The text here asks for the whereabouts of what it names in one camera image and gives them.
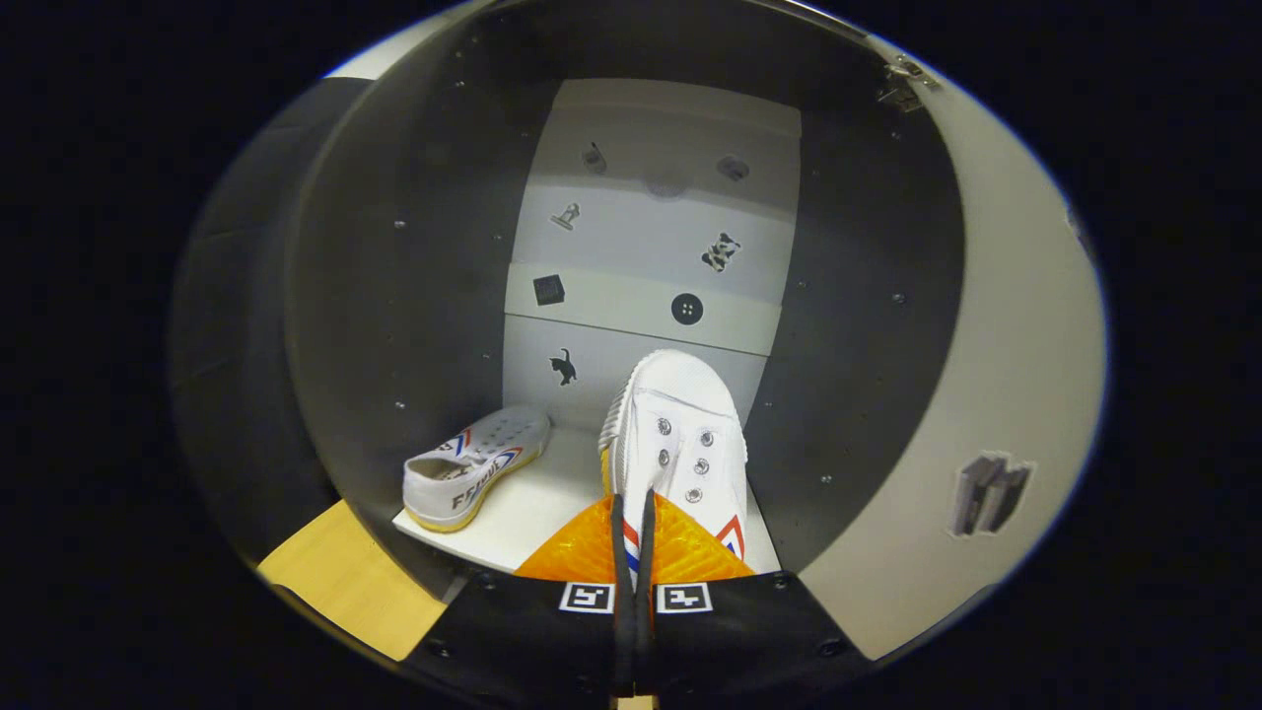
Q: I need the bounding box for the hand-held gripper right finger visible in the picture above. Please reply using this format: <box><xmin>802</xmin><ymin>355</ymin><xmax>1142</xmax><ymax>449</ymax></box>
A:
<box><xmin>634</xmin><ymin>488</ymin><xmax>876</xmax><ymax>710</ymax></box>

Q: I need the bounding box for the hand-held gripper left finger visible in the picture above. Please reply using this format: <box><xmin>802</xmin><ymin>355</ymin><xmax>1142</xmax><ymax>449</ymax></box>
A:
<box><xmin>402</xmin><ymin>493</ymin><xmax>635</xmax><ymax>710</ymax></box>

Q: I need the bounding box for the white shoe with striped side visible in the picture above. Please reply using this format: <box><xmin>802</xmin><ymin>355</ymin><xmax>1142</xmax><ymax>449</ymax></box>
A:
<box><xmin>597</xmin><ymin>349</ymin><xmax>750</xmax><ymax>585</ymax></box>
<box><xmin>402</xmin><ymin>404</ymin><xmax>551</xmax><ymax>534</ymax></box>

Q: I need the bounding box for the dark grey shoe cabinet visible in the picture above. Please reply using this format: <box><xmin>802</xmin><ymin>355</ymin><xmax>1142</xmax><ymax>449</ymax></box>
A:
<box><xmin>284</xmin><ymin>0</ymin><xmax>967</xmax><ymax>603</ymax></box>

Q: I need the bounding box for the black backdrop cloth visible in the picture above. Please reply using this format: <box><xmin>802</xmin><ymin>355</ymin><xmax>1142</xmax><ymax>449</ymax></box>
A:
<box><xmin>168</xmin><ymin>77</ymin><xmax>376</xmax><ymax>568</ymax></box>

